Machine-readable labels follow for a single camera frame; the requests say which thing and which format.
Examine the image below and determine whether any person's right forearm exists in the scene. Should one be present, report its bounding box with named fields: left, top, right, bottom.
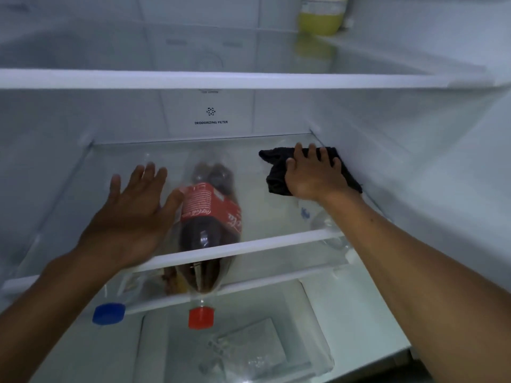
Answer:
left=319, top=190, right=511, bottom=383

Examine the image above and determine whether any person's left hand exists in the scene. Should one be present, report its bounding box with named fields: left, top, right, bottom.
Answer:
left=76, top=163, right=185, bottom=272

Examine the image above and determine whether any person's right hand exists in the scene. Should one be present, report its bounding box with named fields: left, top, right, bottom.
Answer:
left=283, top=142, right=356, bottom=203

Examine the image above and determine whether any white fridge vent panel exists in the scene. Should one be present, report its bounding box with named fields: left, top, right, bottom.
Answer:
left=159, top=89, right=257, bottom=137

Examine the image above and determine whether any clear plastic bag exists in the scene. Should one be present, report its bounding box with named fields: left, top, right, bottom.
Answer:
left=199, top=318, right=293, bottom=376

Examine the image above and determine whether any cola bottle with red cap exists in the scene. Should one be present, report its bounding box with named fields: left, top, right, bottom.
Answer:
left=176, top=163, right=243, bottom=330

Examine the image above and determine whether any yellow jar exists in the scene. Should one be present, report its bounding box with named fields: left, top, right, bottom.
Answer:
left=298, top=0, right=350, bottom=36

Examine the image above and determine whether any clear fridge drawer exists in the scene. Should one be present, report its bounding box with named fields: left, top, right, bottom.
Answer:
left=138, top=280, right=335, bottom=383

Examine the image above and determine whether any person's left forearm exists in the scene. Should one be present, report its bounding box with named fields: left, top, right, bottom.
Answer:
left=0, top=251, right=134, bottom=383

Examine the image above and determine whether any clear bottle with blue print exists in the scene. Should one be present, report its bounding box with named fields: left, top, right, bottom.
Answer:
left=299, top=206, right=353, bottom=256

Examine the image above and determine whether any black cleaning cloth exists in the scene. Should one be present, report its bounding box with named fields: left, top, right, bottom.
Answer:
left=259, top=146, right=363, bottom=198

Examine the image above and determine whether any glass fridge shelf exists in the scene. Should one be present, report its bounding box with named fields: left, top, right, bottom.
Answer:
left=0, top=24, right=501, bottom=91
left=0, top=133, right=386, bottom=301
left=120, top=264, right=354, bottom=316

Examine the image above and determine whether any clear bottle with blue cap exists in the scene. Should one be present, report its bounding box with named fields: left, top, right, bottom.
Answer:
left=92, top=271, right=160, bottom=326

